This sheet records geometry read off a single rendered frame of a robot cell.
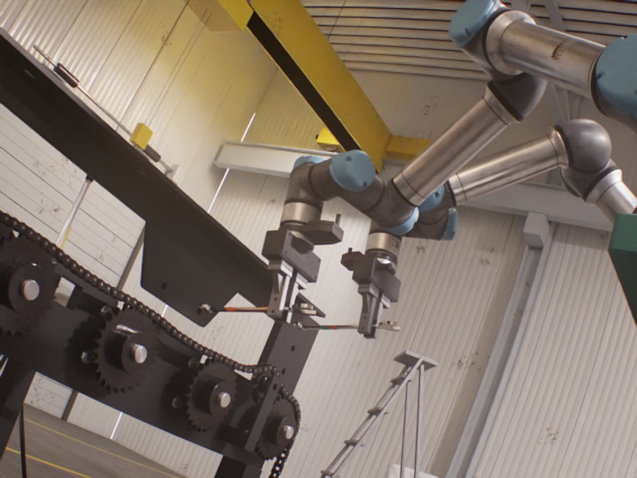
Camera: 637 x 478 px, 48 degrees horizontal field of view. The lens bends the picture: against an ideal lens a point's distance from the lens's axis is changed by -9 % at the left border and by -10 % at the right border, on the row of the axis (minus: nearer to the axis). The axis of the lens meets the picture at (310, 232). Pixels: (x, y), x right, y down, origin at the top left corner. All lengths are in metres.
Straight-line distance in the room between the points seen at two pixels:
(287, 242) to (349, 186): 0.15
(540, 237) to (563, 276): 0.77
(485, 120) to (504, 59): 0.19
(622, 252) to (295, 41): 10.08
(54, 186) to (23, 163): 0.77
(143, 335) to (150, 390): 0.20
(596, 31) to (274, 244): 11.09
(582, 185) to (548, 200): 10.33
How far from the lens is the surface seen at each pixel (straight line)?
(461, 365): 12.06
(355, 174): 1.44
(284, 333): 1.93
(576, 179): 1.79
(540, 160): 1.65
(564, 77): 1.18
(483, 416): 11.55
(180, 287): 1.62
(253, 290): 1.83
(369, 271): 1.65
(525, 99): 1.44
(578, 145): 1.67
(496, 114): 1.46
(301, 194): 1.51
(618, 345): 11.67
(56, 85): 1.25
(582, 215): 11.88
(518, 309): 11.94
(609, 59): 1.07
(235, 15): 9.79
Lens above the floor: 0.76
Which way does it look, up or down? 17 degrees up
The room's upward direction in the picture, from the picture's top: 23 degrees clockwise
